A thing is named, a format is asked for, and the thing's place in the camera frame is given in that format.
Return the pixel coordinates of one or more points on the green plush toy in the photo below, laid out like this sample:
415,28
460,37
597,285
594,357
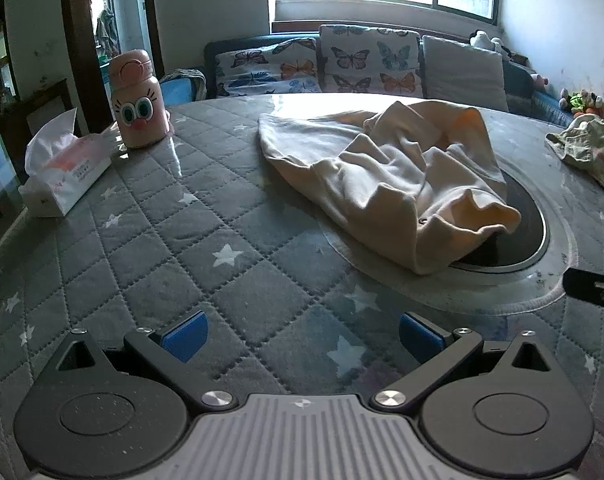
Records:
579,102

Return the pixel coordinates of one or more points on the dark blue sofa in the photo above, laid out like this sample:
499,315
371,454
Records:
522,82

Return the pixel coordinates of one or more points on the black round hotplate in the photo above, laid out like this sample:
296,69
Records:
524,225

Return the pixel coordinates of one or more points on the cream garment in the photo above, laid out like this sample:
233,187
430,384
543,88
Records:
382,175

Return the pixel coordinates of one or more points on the grey star quilted table cover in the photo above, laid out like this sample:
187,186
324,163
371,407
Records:
182,240

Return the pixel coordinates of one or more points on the pink cartoon face bottle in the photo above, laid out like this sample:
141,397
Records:
137,110

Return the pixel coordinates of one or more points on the blue chair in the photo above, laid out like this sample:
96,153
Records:
177,92

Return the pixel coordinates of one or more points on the white panda plush toy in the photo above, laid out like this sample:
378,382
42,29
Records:
484,40

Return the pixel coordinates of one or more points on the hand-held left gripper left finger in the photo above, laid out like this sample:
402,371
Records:
184,336

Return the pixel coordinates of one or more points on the dark wooden door frame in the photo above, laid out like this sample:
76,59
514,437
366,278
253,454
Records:
74,35

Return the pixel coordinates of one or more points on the white tissue pack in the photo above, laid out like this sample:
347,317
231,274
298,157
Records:
67,175

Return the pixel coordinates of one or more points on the plain grey cushion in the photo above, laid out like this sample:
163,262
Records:
464,72

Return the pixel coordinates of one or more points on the hanging clothes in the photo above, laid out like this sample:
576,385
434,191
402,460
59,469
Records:
106,27

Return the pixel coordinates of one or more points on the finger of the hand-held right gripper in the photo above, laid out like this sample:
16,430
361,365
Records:
584,285

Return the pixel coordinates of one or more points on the pink plush toy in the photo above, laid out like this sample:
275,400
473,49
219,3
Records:
539,81

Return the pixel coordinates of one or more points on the floral patterned garment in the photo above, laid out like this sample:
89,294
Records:
592,145

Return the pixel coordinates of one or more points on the grey patterned cloth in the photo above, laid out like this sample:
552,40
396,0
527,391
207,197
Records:
192,77

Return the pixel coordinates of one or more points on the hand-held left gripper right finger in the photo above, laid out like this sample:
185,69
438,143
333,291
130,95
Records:
422,337

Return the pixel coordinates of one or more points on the butterfly print cushion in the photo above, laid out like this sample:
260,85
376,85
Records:
367,60
267,67

